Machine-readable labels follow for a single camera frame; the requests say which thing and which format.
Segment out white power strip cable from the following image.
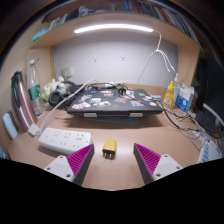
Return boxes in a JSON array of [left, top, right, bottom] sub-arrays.
[[39, 78, 98, 134]]

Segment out white hanging lamp cable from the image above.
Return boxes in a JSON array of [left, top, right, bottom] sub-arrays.
[[136, 29, 178, 86]]

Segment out small white block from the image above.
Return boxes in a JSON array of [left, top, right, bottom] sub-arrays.
[[27, 123, 42, 137]]

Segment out wooden shelf unit with books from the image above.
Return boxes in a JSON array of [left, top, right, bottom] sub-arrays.
[[29, 0, 201, 51]]

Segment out grey laptop stand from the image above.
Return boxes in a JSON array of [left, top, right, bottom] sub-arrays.
[[79, 112, 148, 125]]

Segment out white led light bar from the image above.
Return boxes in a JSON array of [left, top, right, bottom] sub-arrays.
[[73, 23, 154, 35]]

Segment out white pump bottle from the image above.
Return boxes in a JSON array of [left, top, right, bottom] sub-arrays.
[[172, 73, 182, 101]]

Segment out white keyboard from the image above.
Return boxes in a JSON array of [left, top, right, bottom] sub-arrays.
[[197, 138, 224, 164]]

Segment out yellow charger block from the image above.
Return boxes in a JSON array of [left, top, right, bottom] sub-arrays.
[[101, 138, 118, 160]]

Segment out clear plastic water bottle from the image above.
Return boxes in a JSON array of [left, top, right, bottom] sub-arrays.
[[26, 59, 45, 118]]

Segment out small yellow bottle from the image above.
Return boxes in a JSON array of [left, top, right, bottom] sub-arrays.
[[163, 80, 175, 108]]

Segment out white power strip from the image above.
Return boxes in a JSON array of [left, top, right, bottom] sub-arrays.
[[37, 127, 93, 156]]

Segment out black monitor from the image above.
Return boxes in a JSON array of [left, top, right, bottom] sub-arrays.
[[193, 56, 224, 138]]

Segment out blue and white box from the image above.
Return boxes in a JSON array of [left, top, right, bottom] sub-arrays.
[[175, 82, 195, 113]]

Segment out black cable bundle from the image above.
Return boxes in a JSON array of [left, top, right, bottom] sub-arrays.
[[159, 99, 208, 141]]

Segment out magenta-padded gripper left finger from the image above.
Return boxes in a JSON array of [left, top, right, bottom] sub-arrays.
[[43, 143, 96, 187]]

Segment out white cylindrical case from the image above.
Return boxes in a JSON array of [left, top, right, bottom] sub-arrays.
[[2, 112, 19, 140]]

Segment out green and white plush toy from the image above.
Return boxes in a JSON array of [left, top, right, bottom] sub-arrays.
[[41, 77, 68, 101]]

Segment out white wall socket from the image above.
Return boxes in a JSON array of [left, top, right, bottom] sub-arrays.
[[63, 67, 75, 78]]

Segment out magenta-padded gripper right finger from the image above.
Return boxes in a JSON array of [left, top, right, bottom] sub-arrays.
[[133, 142, 184, 186]]

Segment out pink metal thermos flask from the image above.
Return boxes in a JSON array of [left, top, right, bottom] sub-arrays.
[[10, 70, 39, 133]]

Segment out black headphones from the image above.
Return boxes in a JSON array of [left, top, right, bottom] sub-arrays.
[[48, 80, 79, 108]]

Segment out black laptop with stickers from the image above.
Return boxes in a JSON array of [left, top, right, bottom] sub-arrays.
[[65, 88, 163, 117]]

